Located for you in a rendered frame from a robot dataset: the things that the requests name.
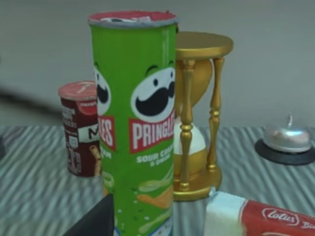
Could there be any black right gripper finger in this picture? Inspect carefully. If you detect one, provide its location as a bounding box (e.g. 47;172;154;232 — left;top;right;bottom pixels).
64;193;115;236

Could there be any green Pringles chips can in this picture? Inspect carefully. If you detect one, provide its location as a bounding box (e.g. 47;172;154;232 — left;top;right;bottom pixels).
88;10;179;236

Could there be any dark red snack cup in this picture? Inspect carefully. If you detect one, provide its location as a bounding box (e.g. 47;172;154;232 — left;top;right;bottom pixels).
58;80;102;177

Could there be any golden hourglass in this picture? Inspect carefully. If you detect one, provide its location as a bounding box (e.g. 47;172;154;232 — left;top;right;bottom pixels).
172;31;234;202

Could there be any silver service bell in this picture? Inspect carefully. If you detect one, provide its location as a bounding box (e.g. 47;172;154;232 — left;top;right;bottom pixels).
254;113;315;166

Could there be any red Lotus biscuit pack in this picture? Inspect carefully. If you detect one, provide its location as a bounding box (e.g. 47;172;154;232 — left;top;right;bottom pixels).
205;188;315;236

